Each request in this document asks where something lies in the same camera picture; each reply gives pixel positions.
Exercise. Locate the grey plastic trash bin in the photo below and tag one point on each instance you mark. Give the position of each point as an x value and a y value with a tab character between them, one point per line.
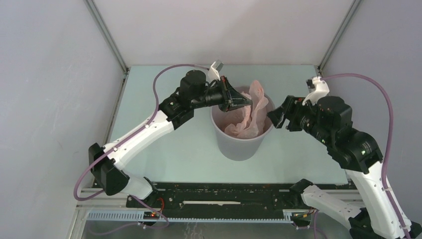
235	148

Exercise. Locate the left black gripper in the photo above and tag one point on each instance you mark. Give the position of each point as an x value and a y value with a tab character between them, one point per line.
231	98

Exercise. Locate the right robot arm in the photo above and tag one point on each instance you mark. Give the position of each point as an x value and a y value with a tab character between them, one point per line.
329	121

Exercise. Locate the right aluminium frame post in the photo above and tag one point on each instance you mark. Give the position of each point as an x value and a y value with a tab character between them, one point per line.
353	9

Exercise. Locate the left aluminium frame post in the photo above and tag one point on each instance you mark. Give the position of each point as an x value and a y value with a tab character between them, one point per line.
101	24

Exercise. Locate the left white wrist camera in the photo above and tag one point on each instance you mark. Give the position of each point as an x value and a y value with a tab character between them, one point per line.
213	73

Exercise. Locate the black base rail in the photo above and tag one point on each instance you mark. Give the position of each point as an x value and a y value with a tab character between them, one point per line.
226	200

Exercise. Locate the aluminium frame post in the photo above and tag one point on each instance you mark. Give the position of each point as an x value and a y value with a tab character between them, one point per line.
353	9
101	24

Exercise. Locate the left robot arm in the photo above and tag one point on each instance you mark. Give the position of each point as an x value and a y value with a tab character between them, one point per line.
107	163

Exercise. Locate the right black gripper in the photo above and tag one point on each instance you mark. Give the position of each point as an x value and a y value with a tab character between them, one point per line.
294	105

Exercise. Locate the pink plastic trash bag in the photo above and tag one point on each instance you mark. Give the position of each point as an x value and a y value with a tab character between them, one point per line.
249	121

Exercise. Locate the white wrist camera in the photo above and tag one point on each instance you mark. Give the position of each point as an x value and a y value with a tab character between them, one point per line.
213	73
318	89

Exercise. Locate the white cable duct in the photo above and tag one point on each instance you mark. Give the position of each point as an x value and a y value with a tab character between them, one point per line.
144	216

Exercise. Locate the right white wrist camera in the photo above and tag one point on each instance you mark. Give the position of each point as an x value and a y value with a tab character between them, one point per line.
318	89

